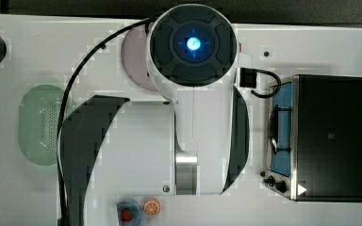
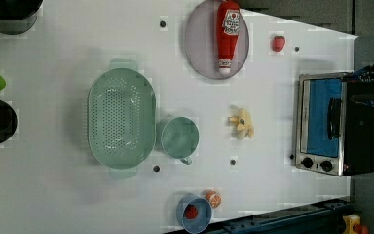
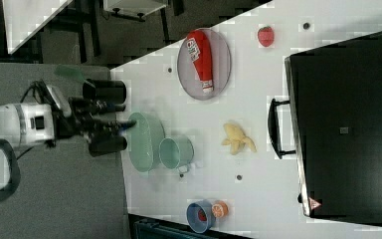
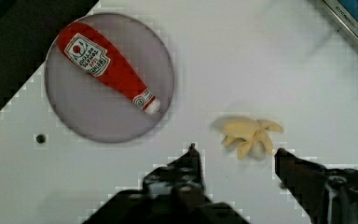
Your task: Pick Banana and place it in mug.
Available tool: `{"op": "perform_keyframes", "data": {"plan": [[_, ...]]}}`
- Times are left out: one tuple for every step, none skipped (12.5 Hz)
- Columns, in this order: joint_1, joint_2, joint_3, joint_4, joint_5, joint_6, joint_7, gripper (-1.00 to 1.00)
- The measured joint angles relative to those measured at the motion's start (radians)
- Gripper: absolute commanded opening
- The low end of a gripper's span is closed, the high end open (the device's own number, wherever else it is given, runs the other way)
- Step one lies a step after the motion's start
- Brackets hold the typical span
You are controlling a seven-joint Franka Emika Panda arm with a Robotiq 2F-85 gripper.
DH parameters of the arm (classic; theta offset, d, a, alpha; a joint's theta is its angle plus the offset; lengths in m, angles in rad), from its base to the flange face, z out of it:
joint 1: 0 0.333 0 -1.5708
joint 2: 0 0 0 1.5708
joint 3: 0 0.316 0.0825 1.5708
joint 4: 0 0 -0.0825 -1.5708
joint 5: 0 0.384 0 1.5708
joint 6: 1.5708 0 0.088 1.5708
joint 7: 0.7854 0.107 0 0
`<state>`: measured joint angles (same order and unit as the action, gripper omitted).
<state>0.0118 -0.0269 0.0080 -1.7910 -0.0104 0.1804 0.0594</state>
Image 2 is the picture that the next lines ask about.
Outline red ketchup bottle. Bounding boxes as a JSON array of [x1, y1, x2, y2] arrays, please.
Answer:
[[216, 0, 241, 75]]

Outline orange toy fruit half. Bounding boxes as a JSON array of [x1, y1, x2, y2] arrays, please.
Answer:
[[206, 190, 222, 209]]

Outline silver toaster oven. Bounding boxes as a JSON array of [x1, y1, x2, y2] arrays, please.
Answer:
[[295, 73, 374, 176]]

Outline green plastic colander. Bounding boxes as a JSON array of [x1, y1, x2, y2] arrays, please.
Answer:
[[88, 58, 156, 179]]

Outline peeled yellow toy banana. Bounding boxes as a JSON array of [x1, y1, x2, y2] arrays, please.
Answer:
[[228, 108, 254, 140]]

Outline black cylindrical container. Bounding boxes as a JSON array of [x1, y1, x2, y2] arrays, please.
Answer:
[[0, 0, 44, 35]]

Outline green mug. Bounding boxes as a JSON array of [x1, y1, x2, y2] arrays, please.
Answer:
[[160, 117, 200, 165]]

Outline red toy strawberry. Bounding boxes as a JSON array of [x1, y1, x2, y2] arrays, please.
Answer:
[[272, 36, 285, 53]]

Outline blue metal frame rail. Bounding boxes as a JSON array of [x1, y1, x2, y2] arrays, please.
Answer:
[[167, 199, 353, 234]]

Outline small red toy fruit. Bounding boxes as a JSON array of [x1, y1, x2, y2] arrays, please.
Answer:
[[183, 205, 198, 220]]

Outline blue bowl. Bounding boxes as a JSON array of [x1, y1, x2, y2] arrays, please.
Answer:
[[175, 194, 212, 234]]

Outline grey round plate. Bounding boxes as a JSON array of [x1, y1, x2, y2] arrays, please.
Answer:
[[184, 0, 249, 79]]

